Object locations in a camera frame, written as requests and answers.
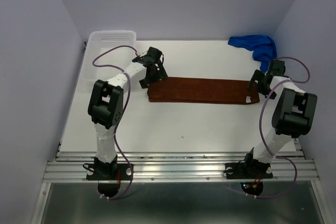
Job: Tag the aluminium rail frame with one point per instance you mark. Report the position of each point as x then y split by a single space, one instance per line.
182 167

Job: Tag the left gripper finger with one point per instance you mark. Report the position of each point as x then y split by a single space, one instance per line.
160 71
147 81

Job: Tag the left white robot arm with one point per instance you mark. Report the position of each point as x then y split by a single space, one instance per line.
109 98

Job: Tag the white plastic basket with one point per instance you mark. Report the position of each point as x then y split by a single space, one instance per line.
102 41

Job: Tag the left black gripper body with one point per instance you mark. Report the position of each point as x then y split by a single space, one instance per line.
152 78

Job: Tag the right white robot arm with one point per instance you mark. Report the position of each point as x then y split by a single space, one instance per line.
292 115

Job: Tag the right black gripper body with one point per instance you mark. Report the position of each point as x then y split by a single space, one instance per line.
262 87

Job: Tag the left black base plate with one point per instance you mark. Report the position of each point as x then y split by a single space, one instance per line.
120 173

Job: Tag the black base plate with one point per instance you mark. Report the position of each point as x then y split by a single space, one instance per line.
120 173
241 171

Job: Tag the brown towel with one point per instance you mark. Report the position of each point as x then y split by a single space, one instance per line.
198 90

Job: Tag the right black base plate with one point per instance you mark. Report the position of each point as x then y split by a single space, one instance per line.
241 171

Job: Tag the blue towel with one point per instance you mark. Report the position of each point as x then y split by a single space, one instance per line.
263 48

